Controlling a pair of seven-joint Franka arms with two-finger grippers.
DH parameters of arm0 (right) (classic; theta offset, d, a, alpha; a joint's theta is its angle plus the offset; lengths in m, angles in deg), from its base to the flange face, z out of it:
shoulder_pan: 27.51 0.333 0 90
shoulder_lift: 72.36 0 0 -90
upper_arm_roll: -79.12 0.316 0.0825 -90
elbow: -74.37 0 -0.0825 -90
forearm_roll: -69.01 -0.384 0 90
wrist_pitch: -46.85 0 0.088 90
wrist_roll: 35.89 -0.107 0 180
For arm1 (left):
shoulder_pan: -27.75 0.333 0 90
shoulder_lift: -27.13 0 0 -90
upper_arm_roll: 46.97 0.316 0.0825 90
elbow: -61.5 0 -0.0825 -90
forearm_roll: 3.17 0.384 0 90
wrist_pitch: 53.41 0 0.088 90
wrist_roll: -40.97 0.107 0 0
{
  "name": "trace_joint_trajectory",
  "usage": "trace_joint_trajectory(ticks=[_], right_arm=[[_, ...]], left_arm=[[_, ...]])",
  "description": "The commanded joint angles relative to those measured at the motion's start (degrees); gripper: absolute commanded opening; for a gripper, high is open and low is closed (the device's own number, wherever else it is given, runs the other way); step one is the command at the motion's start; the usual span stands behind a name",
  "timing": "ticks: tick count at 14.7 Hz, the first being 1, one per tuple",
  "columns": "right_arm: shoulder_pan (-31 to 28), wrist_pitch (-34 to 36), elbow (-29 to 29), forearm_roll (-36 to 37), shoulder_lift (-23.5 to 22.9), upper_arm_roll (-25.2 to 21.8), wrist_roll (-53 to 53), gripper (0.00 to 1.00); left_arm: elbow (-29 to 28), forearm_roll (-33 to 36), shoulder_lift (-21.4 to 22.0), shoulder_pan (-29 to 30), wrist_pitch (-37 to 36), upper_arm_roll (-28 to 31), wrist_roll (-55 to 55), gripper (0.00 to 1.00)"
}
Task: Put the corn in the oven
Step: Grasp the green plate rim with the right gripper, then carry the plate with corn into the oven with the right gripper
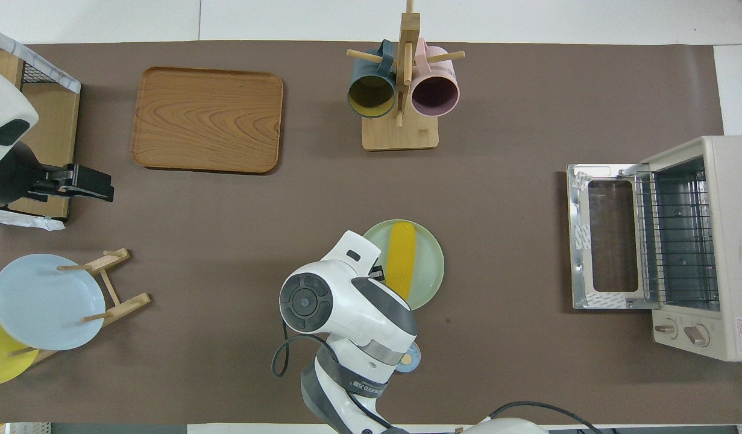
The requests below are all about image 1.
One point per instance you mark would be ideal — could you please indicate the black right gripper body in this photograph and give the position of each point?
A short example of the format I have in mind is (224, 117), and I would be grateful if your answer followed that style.
(377, 273)

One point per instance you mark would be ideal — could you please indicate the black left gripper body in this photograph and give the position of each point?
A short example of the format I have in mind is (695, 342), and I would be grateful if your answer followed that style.
(12, 178)

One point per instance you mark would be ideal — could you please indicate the yellow corn cob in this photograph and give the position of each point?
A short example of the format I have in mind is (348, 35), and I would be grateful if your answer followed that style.
(401, 259)

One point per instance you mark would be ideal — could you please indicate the pale green plate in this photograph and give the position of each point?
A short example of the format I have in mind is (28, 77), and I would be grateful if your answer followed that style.
(430, 265)

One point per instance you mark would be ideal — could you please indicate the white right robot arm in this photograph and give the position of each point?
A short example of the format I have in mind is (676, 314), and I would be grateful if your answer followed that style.
(352, 307)

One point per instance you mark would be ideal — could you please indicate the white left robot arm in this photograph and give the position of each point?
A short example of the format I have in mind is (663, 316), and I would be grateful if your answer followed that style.
(3, 96)

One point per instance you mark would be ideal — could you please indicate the beige oven knob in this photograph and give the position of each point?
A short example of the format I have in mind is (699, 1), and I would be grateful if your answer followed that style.
(698, 335)
(666, 330)

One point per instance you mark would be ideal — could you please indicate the cream toaster oven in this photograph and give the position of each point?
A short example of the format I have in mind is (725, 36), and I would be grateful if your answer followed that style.
(732, 241)

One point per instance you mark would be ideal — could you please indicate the wooden stepped shelf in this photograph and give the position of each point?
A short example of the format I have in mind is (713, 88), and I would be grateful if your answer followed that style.
(57, 132)

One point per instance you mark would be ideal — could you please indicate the wooden plate rack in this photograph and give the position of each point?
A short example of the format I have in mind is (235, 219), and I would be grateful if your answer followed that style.
(126, 304)

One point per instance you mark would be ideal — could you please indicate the light blue plate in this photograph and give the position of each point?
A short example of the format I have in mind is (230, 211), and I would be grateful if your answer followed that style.
(45, 301)

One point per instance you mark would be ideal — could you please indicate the wooden serving tray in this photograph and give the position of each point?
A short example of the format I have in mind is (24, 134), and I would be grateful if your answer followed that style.
(208, 120)

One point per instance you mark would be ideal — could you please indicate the wooden mug tree stand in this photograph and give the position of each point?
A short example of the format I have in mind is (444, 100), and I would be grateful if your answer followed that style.
(401, 135)

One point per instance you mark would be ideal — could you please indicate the dark blue mug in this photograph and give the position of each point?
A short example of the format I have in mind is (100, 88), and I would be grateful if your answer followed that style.
(370, 96)

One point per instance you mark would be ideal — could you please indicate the pink mug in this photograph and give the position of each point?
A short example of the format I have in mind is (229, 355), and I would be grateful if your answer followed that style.
(436, 96)

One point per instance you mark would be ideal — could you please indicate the yellow plate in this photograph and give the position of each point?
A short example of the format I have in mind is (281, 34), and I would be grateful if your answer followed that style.
(0, 364)

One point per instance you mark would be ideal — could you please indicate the brown table mat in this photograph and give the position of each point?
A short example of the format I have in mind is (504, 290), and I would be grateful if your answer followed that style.
(503, 120)

